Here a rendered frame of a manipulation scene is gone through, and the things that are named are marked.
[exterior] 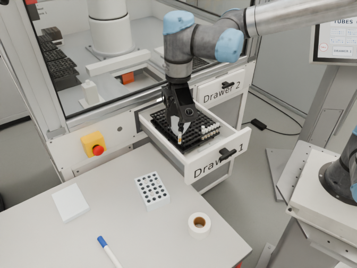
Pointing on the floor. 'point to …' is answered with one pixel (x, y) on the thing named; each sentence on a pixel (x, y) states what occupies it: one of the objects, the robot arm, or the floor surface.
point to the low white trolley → (119, 224)
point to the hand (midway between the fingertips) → (180, 133)
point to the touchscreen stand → (319, 116)
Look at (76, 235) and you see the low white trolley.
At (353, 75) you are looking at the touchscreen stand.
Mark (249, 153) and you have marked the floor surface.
